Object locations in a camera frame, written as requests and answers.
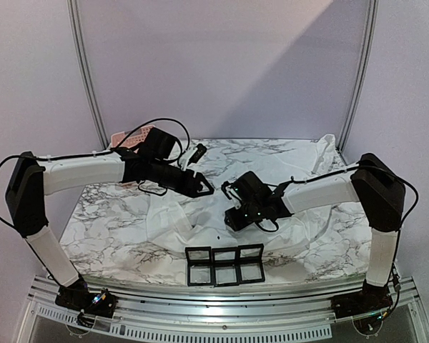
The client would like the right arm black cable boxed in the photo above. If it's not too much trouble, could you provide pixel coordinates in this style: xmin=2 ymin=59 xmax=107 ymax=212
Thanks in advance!
xmin=253 ymin=162 xmax=420 ymax=315

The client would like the white button shirt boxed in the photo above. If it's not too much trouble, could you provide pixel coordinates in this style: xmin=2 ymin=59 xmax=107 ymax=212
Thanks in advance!
xmin=146 ymin=134 xmax=337 ymax=254

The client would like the middle black display case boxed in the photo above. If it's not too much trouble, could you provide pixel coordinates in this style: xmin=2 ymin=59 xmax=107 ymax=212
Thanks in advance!
xmin=212 ymin=247 xmax=240 ymax=287

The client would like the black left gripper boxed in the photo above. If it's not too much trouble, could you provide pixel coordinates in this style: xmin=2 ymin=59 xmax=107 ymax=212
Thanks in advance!
xmin=149 ymin=158 xmax=215 ymax=197

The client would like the left aluminium frame post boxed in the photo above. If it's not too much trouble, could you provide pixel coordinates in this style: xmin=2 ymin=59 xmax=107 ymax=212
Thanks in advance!
xmin=67 ymin=0 xmax=109 ymax=148

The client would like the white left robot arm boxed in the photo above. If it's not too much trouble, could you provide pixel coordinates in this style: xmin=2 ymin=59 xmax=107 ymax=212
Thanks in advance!
xmin=5 ymin=127 xmax=215 ymax=318

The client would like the pink plastic basket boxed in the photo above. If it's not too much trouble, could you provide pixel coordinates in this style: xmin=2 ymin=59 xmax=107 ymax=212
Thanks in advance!
xmin=109 ymin=124 xmax=154 ymax=149

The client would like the black display case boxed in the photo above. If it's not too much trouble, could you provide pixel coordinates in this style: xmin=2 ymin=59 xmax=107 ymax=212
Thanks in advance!
xmin=212 ymin=247 xmax=240 ymax=287
xmin=238 ymin=244 xmax=265 ymax=284
xmin=184 ymin=247 xmax=215 ymax=287

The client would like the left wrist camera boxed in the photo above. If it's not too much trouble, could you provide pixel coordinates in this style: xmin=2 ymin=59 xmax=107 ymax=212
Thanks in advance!
xmin=177 ymin=144 xmax=207 ymax=171

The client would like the left black display case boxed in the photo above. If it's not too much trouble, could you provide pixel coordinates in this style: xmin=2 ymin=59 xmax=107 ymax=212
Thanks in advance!
xmin=184 ymin=247 xmax=215 ymax=287

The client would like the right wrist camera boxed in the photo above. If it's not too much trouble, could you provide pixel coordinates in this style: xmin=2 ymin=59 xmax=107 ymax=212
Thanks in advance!
xmin=221 ymin=181 xmax=242 ymax=209

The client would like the aluminium front rail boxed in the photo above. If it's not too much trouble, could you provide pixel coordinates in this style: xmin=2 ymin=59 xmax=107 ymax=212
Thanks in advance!
xmin=17 ymin=277 xmax=429 ymax=342

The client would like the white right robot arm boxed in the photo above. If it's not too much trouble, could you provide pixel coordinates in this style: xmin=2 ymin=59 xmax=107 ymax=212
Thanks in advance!
xmin=221 ymin=153 xmax=405 ymax=321

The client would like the right black display case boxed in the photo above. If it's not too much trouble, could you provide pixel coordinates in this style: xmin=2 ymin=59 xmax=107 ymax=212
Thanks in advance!
xmin=238 ymin=244 xmax=265 ymax=284

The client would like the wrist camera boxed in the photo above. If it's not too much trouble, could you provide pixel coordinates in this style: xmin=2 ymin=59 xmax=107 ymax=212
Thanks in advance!
xmin=177 ymin=144 xmax=207 ymax=171
xmin=221 ymin=181 xmax=242 ymax=209

